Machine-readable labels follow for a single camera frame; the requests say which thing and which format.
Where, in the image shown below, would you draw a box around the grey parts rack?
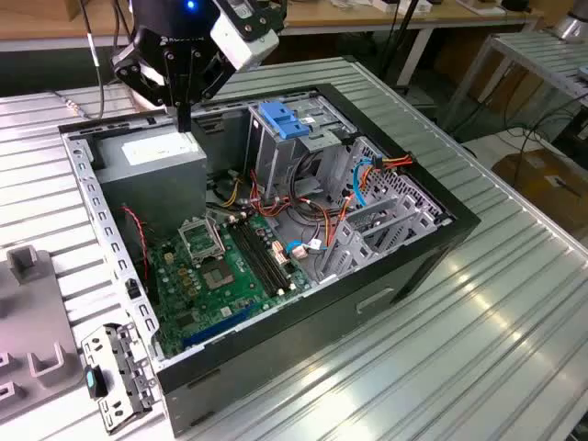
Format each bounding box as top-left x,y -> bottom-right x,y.
0,245 -> 88,422

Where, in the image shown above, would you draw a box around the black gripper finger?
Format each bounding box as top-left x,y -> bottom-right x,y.
183,51 -> 236,134
109,43 -> 185,134

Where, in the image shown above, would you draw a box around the black clip with blue button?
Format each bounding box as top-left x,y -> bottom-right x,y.
84,365 -> 109,399

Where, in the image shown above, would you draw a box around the blue expansion slot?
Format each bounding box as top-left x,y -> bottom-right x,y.
182,300 -> 257,351

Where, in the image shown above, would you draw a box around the green motherboard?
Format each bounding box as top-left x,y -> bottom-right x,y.
145,213 -> 313,362

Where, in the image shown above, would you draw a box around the grey metal disk bay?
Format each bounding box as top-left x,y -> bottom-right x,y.
316,135 -> 456,284

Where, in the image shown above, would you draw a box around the grey optical drive cage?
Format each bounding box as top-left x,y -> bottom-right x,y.
245,94 -> 359,203

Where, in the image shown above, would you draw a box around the black RAM slot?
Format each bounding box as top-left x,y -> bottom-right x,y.
233,218 -> 288,295
228,219 -> 282,298
240,217 -> 292,292
245,216 -> 298,289

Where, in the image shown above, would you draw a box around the metal socket cover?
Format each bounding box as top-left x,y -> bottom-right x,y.
177,219 -> 227,266

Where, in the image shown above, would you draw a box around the stacked brown cardboard boxes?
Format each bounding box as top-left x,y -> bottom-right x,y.
468,48 -> 560,116

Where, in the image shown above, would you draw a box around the orange red yellow power wire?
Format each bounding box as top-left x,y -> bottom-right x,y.
323,153 -> 415,252

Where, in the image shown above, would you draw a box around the thin locking lever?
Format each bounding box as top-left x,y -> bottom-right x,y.
205,211 -> 229,258

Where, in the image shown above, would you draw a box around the metal slat side table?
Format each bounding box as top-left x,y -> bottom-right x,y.
443,29 -> 588,134

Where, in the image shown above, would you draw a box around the blue data wire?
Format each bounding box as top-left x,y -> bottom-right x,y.
352,154 -> 376,208
283,239 -> 322,261

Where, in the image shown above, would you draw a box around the large brown cardboard box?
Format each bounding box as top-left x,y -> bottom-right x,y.
491,149 -> 588,231

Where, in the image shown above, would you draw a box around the metal slot cover retainer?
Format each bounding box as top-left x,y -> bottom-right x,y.
80,321 -> 162,435

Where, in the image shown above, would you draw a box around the bundled power supply wires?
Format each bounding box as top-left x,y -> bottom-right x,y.
205,167 -> 353,252

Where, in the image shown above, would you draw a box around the CPU socket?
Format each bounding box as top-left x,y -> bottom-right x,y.
198,259 -> 238,291

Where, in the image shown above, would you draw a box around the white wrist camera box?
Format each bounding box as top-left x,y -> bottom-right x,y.
209,0 -> 288,73

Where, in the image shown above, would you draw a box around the black cable with silver plug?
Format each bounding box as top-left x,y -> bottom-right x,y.
53,0 -> 107,121

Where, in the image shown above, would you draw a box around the black open PC case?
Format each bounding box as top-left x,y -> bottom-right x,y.
58,82 -> 482,438

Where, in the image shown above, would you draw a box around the small brown cardboard box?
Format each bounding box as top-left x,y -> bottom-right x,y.
63,0 -> 91,22

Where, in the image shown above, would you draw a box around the long wooden desk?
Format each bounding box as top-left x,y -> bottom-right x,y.
0,0 -> 546,88

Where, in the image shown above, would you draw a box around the blue plastic drive latch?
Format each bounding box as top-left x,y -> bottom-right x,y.
258,101 -> 311,141

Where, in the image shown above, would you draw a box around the grey power supply unit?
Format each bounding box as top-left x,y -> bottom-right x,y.
94,123 -> 209,240

